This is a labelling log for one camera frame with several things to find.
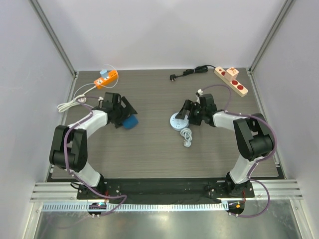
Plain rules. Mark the light blue charger plug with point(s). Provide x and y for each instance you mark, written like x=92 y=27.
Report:
x=104 y=74

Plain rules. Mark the blue cube socket adapter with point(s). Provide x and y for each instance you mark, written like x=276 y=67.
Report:
x=130 y=122

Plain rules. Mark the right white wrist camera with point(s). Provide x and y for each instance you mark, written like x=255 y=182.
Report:
x=199 y=93

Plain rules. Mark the beige power strip red sockets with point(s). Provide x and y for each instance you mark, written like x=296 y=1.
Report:
x=235 y=85

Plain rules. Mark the beige cube socket adapter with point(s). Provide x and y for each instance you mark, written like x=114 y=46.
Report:
x=231 y=73

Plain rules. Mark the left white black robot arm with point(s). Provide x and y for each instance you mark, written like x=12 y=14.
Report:
x=69 y=149

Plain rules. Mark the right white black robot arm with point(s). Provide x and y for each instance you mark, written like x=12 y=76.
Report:
x=254 y=137

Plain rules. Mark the orange power strip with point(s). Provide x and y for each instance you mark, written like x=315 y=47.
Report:
x=101 y=82

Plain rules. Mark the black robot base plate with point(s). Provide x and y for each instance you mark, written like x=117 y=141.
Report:
x=174 y=191

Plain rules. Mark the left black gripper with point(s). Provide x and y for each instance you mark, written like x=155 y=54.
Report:
x=128 y=110

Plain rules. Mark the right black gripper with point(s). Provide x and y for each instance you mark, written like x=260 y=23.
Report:
x=192 y=114

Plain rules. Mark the light blue round power socket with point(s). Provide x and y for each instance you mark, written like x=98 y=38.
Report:
x=181 y=125

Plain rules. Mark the white slotted cable duct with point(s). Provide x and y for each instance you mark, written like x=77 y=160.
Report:
x=100 y=207

